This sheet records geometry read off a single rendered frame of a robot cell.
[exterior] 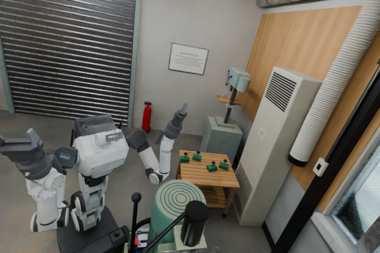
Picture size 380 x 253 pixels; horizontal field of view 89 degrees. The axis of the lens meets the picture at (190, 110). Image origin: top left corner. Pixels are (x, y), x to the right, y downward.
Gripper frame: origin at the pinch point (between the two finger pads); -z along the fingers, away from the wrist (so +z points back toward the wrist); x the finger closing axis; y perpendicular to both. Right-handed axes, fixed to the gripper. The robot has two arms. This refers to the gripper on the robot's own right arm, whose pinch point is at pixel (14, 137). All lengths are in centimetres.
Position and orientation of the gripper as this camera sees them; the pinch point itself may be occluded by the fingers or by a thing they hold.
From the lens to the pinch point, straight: 83.0
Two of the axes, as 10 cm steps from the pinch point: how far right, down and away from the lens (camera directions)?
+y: 1.0, 6.4, -7.6
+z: -0.7, 7.7, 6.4
